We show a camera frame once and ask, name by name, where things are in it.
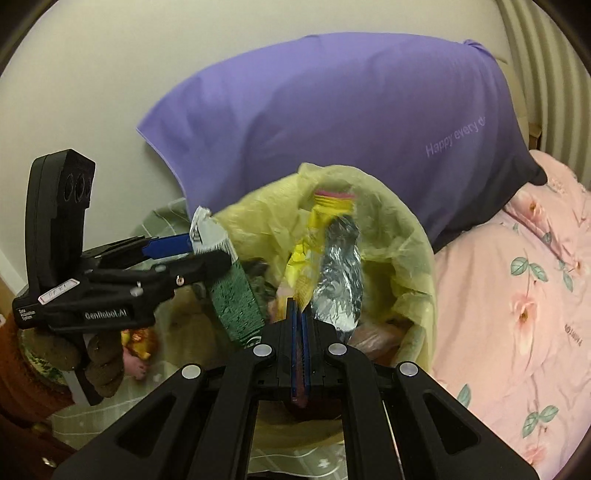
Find pink floral blanket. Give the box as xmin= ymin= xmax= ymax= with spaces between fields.
xmin=431 ymin=150 xmax=591 ymax=480

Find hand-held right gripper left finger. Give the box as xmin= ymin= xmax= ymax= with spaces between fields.
xmin=51 ymin=298 xmax=299 ymax=480

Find person's left hand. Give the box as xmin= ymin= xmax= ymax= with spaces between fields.
xmin=21 ymin=329 xmax=124 ymax=398

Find purple pillow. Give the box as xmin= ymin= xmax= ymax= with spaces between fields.
xmin=136 ymin=31 xmax=548 ymax=252

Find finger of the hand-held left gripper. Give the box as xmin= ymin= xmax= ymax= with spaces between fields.
xmin=81 ymin=233 xmax=195 ymax=269
xmin=85 ymin=251 xmax=232 ymax=297

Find small pink toy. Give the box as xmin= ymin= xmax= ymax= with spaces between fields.
xmin=122 ymin=355 xmax=149 ymax=380

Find green drink carton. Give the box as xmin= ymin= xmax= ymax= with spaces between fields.
xmin=189 ymin=206 xmax=267 ymax=349

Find green checkered tablecloth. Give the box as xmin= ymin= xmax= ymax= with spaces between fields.
xmin=46 ymin=196 xmax=264 ymax=480

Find red yellow snack wrapper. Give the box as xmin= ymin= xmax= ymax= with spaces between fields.
xmin=121 ymin=329 xmax=158 ymax=361

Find yellow foil-lined snack wrapper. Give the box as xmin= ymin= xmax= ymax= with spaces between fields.
xmin=284 ymin=188 xmax=365 ymax=334

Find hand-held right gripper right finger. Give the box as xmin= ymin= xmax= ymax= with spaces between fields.
xmin=301 ymin=313 xmax=541 ymax=480

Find striped beige curtain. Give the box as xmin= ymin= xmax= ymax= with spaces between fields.
xmin=496 ymin=0 xmax=591 ymax=169

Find yellow plastic bin bag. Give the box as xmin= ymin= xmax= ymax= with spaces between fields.
xmin=152 ymin=162 xmax=437 ymax=455

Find dark wooden cabinet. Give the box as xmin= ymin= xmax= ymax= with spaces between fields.
xmin=0 ymin=401 xmax=77 ymax=480

